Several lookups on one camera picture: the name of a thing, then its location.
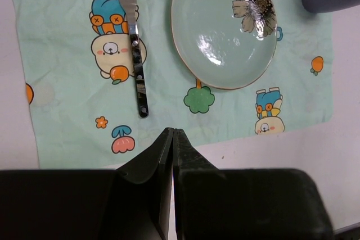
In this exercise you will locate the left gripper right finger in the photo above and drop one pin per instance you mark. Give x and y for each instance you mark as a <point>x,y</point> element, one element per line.
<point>212,203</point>

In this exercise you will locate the fork with black handle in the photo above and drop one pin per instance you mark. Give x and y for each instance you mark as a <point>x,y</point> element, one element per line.
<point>130,8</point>

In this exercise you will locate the green floral plate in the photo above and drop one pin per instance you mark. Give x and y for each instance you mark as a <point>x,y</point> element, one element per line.
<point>226,44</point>

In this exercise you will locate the green cartoon print cloth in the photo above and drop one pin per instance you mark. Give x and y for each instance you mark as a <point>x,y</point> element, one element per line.
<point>83,107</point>

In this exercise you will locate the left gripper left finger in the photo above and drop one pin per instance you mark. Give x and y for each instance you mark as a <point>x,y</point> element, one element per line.
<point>130,202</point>

